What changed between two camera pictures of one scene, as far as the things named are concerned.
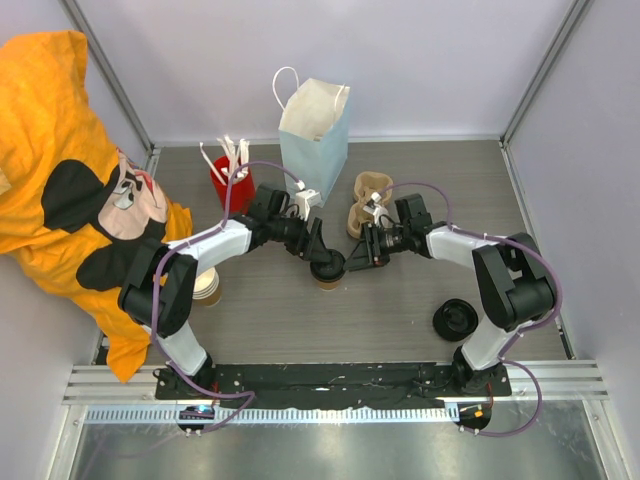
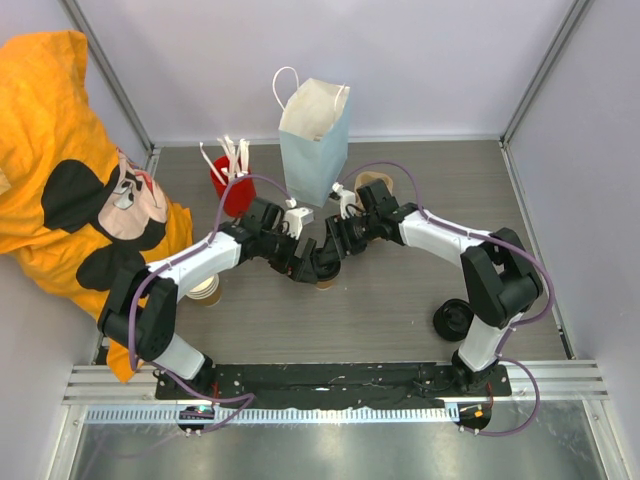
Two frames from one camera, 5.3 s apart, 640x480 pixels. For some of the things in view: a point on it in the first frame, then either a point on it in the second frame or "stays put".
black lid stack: [454, 319] stays put
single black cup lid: [329, 271] stays put
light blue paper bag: [314, 129] stays put
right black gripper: [366, 255] → [349, 246]
